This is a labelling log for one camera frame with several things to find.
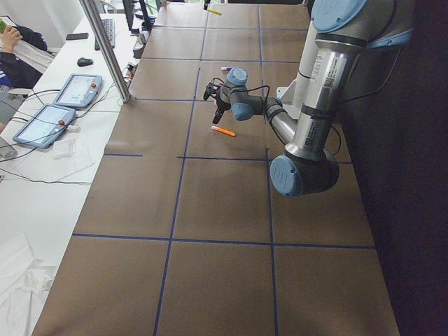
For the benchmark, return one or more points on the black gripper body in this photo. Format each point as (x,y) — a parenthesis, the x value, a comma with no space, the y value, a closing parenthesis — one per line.
(222,103)

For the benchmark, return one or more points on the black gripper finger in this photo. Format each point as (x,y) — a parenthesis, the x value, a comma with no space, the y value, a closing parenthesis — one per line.
(217,116)

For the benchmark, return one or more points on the orange marker pen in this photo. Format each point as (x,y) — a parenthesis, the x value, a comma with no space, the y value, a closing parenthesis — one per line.
(223,131)

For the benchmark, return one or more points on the yellow marker pen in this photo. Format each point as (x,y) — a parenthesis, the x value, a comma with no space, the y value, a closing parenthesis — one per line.
(215,12)

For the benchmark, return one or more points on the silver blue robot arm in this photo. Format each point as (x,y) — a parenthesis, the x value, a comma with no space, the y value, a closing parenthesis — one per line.
(302,116)

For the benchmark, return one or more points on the black keyboard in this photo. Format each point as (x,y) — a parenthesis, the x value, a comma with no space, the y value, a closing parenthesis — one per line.
(108,27)

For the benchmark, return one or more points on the black computer mouse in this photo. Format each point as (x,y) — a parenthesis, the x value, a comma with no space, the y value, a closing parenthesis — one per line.
(84,62)

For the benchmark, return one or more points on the teach pendant far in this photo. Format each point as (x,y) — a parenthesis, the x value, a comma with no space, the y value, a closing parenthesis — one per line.
(79,91)

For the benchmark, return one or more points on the teach pendant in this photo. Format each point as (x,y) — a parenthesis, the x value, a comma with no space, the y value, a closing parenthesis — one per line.
(79,91)
(46,126)

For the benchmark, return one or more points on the black smartphone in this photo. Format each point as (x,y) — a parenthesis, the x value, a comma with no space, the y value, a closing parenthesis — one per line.
(76,36)

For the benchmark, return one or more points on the white plastic bag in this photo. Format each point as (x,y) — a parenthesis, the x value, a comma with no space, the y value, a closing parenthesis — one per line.
(63,148)

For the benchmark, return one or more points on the teach pendant near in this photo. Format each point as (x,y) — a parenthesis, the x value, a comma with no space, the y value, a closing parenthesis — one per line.
(46,126)

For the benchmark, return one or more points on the person in blue jacket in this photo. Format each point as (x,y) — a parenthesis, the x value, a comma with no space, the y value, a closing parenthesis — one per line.
(24,56)

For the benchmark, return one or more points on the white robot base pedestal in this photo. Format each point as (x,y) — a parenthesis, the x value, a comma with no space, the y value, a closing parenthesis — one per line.
(293,96)

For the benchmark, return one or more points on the aluminium frame post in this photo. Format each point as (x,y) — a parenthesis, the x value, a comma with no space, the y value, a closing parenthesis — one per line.
(94,19)

